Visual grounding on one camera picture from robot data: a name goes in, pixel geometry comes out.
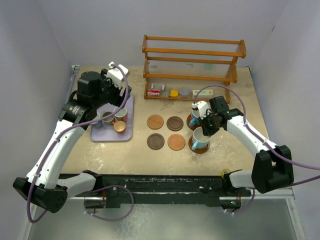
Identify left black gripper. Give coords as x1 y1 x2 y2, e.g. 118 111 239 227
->
92 69 130 109

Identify teal mug white inside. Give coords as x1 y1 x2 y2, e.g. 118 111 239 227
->
190 110 200 126

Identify light blue tall mug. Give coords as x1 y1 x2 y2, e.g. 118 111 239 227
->
191 127 210 151

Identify ringed brown wooden coaster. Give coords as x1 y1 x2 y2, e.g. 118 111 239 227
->
186 114 199 131

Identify brown red mug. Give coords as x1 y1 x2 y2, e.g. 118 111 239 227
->
113 106 128 123

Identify dark walnut coaster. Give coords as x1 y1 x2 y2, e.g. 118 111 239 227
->
166 116 184 132

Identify orange terracotta coaster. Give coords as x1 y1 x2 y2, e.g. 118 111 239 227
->
167 134 186 151

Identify orange copper small cup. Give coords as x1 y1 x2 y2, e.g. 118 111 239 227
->
112 120 127 134

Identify light wood coaster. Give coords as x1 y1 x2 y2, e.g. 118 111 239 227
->
146 114 164 130

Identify grey blue mug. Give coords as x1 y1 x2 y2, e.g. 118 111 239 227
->
90 112 103 129

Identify dark brown coaster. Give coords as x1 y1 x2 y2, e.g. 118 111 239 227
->
147 133 165 150

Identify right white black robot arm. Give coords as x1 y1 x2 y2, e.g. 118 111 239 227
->
192 96 294 196

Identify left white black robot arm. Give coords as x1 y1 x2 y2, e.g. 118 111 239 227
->
13 64 132 213

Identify olive green small cup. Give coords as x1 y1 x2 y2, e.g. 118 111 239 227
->
102 111 115 126

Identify red white small box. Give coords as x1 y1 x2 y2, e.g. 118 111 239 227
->
147 89 160 97

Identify green white long box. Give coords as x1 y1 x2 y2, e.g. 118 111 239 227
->
192 89 213 99

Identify yellow small object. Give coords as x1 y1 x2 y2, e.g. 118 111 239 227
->
170 89 179 98

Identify yellow tape roll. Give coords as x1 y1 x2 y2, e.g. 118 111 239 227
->
221 168 231 178

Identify lavender plastic tray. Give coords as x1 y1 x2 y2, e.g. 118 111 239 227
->
90 93 135 142

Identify wooden three-tier shelf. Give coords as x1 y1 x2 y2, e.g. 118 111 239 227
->
142 35 247 103

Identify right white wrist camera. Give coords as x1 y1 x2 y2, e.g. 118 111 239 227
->
191 101 210 119

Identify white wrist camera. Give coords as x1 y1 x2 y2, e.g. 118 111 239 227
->
191 101 210 119
106 61 125 89

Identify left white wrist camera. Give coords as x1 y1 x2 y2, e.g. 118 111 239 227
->
106 61 125 89

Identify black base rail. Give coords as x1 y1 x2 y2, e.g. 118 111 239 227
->
76 174 251 208

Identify aluminium frame rail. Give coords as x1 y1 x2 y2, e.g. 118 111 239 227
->
249 187 306 240

